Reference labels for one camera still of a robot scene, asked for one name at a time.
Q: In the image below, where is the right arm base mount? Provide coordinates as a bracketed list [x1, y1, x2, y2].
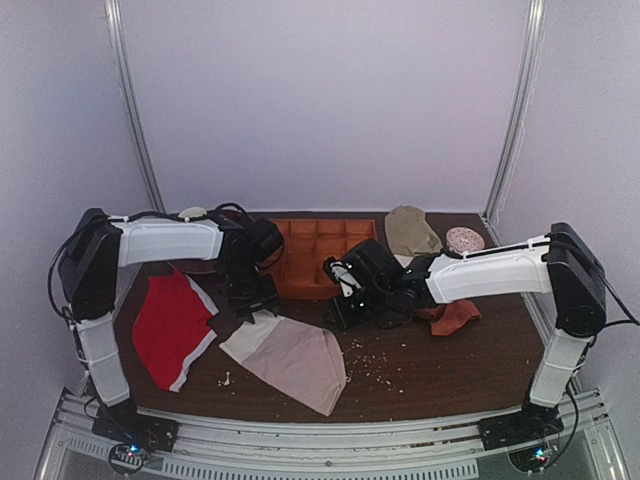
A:
[478, 405, 564, 474]

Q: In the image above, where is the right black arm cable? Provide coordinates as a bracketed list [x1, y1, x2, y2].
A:
[549, 249, 640, 329]

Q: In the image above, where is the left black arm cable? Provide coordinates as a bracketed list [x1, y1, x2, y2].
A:
[47, 202, 251, 326]

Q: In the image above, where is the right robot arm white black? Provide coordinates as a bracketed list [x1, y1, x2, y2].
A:
[323, 223, 607, 409]

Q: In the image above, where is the right aluminium frame post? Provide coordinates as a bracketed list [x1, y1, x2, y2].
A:
[484, 0, 547, 226]

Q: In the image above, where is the orange wooden compartment tray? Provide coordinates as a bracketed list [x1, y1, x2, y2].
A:
[269, 218, 378, 301]

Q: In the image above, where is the left aluminium frame post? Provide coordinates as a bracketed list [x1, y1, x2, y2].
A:
[104, 0, 166, 213]

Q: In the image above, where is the pink patterned small bowl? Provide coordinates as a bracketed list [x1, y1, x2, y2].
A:
[445, 227, 486, 254]

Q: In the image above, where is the orange underwear white waistband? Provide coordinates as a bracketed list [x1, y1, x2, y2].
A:
[414, 300, 482, 337]

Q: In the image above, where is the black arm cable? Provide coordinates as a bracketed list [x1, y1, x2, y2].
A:
[47, 202, 251, 326]
[549, 249, 640, 329]

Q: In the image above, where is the red underwear white trim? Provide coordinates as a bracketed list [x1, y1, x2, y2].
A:
[132, 270, 219, 393]

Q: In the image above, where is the aluminium frame post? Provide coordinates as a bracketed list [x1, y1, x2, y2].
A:
[484, 0, 547, 226]
[104, 0, 166, 213]

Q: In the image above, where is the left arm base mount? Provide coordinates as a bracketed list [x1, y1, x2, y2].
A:
[91, 406, 179, 476]

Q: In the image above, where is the cream ceramic mug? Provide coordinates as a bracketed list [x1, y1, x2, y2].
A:
[178, 207, 207, 219]

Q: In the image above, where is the mauve underwear white waistband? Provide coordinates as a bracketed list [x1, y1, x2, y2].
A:
[220, 310, 347, 416]

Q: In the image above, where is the khaki underwear cream waistband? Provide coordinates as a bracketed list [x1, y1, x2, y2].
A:
[384, 206, 443, 257]

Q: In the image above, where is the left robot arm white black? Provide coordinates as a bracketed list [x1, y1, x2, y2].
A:
[47, 202, 284, 408]

